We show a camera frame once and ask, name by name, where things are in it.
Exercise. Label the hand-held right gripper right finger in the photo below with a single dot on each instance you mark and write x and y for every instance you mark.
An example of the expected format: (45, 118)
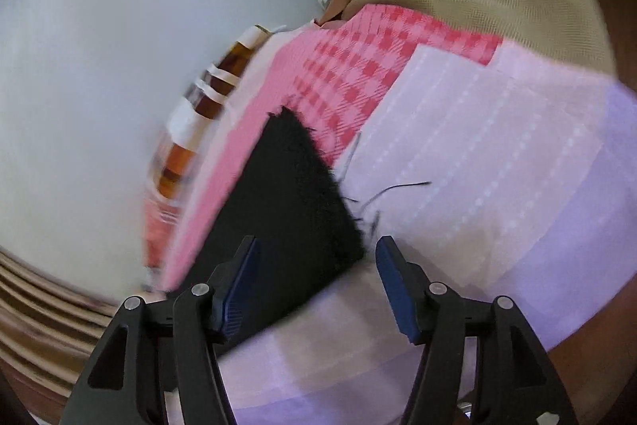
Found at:
(398, 290)

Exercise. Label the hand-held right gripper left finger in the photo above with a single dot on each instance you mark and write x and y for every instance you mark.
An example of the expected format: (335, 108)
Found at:
(239, 290)

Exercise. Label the black pants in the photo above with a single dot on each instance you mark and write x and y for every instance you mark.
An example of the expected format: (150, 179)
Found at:
(288, 216)

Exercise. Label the pink checked bed sheet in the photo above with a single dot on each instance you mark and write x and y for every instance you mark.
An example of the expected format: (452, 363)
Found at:
(473, 156)

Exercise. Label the striped brown curtain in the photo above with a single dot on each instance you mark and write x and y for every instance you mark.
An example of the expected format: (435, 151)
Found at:
(50, 305)

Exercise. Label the orange plaid pillow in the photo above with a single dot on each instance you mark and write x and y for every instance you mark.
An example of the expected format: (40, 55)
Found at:
(214, 91)

